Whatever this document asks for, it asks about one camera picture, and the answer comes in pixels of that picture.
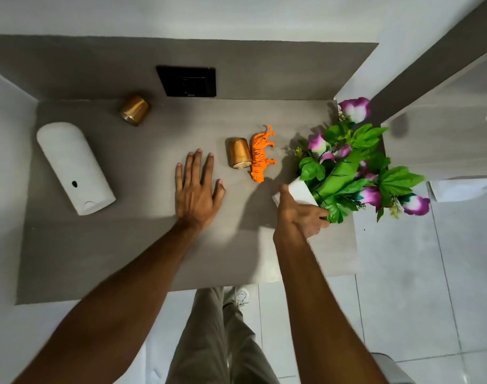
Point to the person's right hand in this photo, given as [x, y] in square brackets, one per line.
[297, 217]

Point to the person's left hand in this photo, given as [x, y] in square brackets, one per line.
[195, 195]

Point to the gold candle cup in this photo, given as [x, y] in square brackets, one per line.
[134, 110]
[238, 152]

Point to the artificial flowers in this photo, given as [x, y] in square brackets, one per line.
[347, 171]

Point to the orange toy tiger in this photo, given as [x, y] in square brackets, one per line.
[259, 157]

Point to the white cylindrical device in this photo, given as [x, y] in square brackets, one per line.
[73, 167]

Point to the person's left forearm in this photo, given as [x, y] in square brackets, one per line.
[119, 311]

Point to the person's right forearm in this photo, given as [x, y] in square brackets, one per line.
[319, 315]

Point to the person's white shoe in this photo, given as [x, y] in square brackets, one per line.
[241, 295]

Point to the person's khaki trousers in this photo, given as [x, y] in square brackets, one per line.
[211, 347]

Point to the black wall socket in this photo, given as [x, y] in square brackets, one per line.
[186, 81]

